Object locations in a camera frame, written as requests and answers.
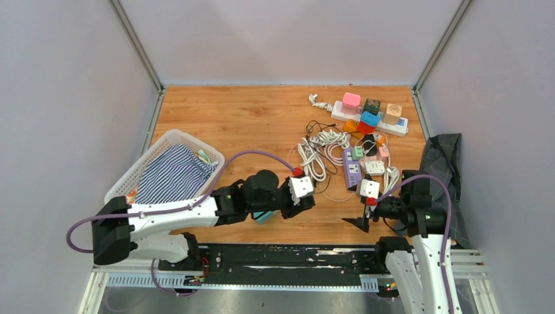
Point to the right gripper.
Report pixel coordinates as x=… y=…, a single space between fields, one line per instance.
x=360 y=222

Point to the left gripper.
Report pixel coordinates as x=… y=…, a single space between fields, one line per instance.
x=291 y=209

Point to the teal power strip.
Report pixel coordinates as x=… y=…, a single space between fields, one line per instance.
x=262 y=216

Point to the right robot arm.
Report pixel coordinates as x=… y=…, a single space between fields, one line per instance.
x=420 y=263

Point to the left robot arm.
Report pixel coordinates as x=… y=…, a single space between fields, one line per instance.
x=122 y=230

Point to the red cube socket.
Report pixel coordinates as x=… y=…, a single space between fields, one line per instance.
x=364 y=128

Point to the blue cube socket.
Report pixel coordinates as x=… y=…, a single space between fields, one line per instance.
x=370 y=119

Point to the beige cube socket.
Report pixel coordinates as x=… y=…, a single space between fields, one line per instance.
x=392 y=113

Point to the dark green cube socket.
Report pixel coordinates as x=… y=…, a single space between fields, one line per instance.
x=372 y=106

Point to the pink cube socket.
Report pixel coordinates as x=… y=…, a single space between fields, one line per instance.
x=350 y=103

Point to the purple power strip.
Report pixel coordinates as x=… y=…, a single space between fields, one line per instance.
x=352 y=170

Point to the green cube adapter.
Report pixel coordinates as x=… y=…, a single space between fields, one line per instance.
x=357 y=153

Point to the pink small adapter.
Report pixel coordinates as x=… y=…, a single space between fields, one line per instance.
x=383 y=153

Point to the black cube adapter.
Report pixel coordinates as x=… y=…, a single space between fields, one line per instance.
x=369 y=145

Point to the orange power strip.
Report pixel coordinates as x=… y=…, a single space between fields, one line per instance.
x=351 y=128

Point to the white long power strip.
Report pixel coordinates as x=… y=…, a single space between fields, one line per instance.
x=399 y=129

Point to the dark grey cloth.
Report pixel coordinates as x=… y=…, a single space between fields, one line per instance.
x=441 y=158

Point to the striped blue white cloth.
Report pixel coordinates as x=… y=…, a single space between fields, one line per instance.
x=175 y=175

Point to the white plastic basket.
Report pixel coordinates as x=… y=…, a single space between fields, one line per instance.
x=127 y=185

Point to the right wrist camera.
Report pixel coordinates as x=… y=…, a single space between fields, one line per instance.
x=368 y=189

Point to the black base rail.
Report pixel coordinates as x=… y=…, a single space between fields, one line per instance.
x=283 y=264

